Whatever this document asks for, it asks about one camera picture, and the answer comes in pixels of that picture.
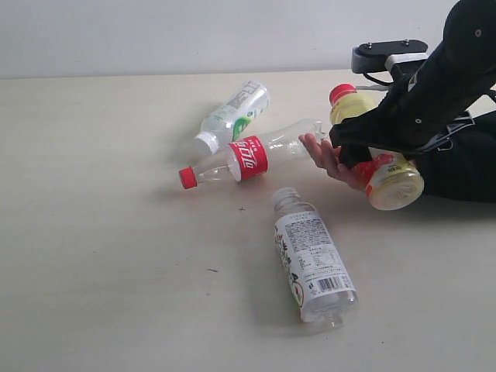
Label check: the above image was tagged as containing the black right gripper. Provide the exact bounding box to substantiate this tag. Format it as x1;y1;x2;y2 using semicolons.
329;34;495;169

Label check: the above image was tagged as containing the yellow label bottle red cap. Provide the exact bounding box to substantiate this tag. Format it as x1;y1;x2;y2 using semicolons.
329;83;424;211

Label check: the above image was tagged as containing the clear cola bottle red label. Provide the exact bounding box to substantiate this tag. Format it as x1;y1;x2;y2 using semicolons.
179;119;329;189

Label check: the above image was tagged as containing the clear bottle green kiwi label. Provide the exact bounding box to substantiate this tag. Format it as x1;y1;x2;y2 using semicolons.
193;80;270;157

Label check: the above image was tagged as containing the clear bottle white text label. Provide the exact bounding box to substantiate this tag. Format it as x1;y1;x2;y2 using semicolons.
272;187;358;329

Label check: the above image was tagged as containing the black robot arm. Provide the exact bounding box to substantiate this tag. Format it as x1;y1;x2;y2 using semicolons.
329;1;495;167

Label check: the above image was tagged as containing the person's open hand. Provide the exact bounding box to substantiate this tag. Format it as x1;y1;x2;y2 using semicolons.
298;133;365;192

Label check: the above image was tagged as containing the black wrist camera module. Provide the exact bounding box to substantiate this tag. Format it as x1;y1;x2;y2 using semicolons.
351;39;428;74

